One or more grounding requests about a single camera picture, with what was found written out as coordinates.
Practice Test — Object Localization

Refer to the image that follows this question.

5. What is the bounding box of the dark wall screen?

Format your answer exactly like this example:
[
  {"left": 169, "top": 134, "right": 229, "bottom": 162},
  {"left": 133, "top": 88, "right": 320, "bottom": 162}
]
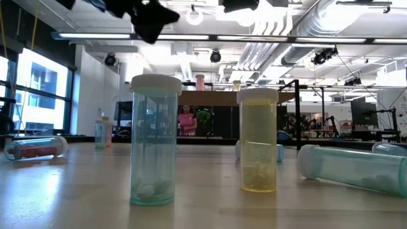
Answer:
[{"left": 113, "top": 101, "right": 134, "bottom": 121}]

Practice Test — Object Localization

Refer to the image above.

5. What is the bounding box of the large black framed window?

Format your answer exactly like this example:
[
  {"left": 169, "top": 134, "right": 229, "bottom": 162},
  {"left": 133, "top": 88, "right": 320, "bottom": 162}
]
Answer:
[{"left": 0, "top": 47, "right": 76, "bottom": 137}]

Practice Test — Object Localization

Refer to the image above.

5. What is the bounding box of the overhead light bar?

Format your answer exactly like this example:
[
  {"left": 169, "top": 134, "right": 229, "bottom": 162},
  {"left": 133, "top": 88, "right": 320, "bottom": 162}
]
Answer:
[{"left": 50, "top": 31, "right": 407, "bottom": 45}]

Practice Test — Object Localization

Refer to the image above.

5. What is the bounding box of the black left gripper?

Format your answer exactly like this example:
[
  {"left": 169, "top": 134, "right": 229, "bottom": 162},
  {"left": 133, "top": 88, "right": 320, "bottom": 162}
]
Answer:
[{"left": 103, "top": 0, "right": 181, "bottom": 45}]

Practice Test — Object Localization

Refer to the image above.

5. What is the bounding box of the teal medicine bottle white cap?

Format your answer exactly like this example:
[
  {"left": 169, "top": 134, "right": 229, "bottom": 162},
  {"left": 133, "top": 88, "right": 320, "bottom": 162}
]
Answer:
[
  {"left": 94, "top": 120, "right": 108, "bottom": 150},
  {"left": 129, "top": 74, "right": 183, "bottom": 207},
  {"left": 296, "top": 144, "right": 407, "bottom": 198}
]

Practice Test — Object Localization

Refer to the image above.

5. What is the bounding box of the clear vial far right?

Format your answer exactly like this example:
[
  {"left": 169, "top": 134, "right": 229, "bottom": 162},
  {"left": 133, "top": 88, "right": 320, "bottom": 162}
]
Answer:
[{"left": 371, "top": 141, "right": 407, "bottom": 157}]

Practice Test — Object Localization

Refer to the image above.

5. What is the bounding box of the black background desk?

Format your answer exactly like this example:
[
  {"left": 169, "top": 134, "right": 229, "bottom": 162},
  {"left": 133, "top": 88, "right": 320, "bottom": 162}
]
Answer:
[{"left": 348, "top": 129, "right": 402, "bottom": 143}]

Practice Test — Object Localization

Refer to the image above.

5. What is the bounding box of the black track light cluster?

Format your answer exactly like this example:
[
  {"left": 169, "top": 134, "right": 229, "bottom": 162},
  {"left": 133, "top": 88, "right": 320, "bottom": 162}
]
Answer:
[
  {"left": 343, "top": 77, "right": 362, "bottom": 87},
  {"left": 310, "top": 46, "right": 339, "bottom": 66}
]

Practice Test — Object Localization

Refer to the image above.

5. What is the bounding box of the blue round object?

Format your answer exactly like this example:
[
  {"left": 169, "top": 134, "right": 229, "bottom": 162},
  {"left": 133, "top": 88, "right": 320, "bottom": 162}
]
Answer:
[{"left": 274, "top": 130, "right": 292, "bottom": 142}]

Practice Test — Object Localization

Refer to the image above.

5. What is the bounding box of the white ring lamp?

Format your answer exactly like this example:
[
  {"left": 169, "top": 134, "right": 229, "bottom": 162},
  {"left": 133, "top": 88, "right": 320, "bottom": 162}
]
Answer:
[{"left": 186, "top": 8, "right": 204, "bottom": 26}]

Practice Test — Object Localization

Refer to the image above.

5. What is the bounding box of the green leafy plant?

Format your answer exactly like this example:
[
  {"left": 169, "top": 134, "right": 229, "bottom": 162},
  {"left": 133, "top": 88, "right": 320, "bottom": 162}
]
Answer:
[{"left": 195, "top": 108, "right": 212, "bottom": 136}]

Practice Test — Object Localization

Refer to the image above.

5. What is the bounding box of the silver ventilation duct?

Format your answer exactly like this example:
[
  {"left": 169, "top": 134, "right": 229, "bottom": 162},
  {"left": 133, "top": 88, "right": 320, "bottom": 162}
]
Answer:
[{"left": 280, "top": 0, "right": 354, "bottom": 67}]

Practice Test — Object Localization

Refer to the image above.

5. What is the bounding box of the person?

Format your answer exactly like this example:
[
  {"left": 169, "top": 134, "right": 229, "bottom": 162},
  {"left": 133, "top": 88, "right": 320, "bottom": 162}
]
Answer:
[{"left": 177, "top": 105, "right": 198, "bottom": 137}]

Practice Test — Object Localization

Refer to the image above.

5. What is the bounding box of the wooden shelf black metal frame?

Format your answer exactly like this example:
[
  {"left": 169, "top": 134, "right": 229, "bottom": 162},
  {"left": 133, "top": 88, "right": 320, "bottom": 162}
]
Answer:
[{"left": 137, "top": 77, "right": 302, "bottom": 151}]

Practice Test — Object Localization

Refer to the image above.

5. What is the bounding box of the black computer monitor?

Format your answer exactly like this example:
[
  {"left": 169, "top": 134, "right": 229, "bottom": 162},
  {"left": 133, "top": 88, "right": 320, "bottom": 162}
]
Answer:
[{"left": 350, "top": 100, "right": 379, "bottom": 127}]

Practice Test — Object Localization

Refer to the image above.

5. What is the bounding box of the clear bottle with red pills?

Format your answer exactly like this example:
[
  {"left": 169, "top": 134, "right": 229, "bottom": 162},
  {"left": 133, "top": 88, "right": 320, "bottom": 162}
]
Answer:
[{"left": 3, "top": 135, "right": 69, "bottom": 162}]

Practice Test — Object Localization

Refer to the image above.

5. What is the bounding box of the black partition wall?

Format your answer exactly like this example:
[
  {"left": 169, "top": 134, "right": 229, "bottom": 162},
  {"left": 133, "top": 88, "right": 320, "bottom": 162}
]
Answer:
[{"left": 211, "top": 106, "right": 289, "bottom": 139}]

